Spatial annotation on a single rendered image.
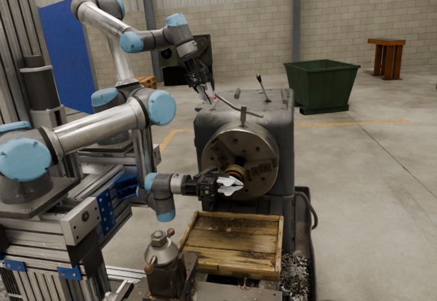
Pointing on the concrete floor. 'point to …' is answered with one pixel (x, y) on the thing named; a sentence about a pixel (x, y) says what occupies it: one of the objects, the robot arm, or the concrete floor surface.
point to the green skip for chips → (321, 85)
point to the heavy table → (387, 57)
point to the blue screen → (69, 56)
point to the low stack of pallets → (147, 82)
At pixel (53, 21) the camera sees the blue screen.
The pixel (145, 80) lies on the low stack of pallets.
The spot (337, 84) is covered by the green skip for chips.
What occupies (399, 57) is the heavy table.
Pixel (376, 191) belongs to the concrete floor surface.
